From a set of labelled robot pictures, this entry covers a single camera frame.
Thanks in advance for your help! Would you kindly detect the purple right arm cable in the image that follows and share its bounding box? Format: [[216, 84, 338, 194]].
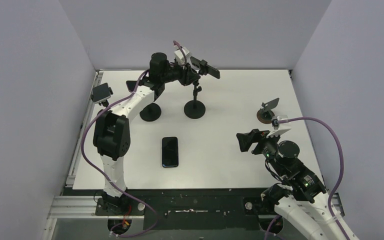
[[264, 116, 352, 240]]

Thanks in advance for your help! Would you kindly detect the black smartphone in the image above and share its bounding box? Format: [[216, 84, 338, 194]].
[[161, 136, 179, 168], [190, 56, 221, 79]]

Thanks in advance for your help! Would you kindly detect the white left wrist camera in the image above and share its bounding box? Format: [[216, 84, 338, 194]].
[[174, 46, 191, 66]]

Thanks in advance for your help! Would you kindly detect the aluminium table frame rail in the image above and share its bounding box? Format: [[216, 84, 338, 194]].
[[47, 70, 104, 220]]

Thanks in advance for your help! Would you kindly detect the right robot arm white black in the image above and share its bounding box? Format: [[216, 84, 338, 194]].
[[236, 129, 358, 240]]

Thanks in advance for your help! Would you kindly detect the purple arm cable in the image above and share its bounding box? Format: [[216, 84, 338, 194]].
[[79, 40, 188, 239], [264, 116, 352, 240]]

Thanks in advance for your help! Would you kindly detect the black round-base stand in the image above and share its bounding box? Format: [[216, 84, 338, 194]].
[[97, 100, 110, 114], [139, 102, 162, 122], [183, 81, 206, 120]]

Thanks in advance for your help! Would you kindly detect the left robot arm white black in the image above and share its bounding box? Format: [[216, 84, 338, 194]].
[[92, 52, 208, 215]]

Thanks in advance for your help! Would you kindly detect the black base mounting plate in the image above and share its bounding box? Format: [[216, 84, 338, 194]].
[[93, 188, 276, 231]]

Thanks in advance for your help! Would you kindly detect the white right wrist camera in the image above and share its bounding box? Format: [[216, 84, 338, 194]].
[[266, 115, 292, 139]]

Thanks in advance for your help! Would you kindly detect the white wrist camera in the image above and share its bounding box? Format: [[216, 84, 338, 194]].
[[266, 115, 292, 139], [174, 46, 191, 66]]

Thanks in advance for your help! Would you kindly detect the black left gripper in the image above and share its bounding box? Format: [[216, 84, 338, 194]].
[[161, 60, 201, 87]]

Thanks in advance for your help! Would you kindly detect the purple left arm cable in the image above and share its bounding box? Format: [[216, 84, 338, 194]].
[[79, 40, 188, 239]]

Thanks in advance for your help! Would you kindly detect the grey smartphone on left stand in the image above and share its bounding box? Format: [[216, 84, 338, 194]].
[[90, 83, 114, 104]]

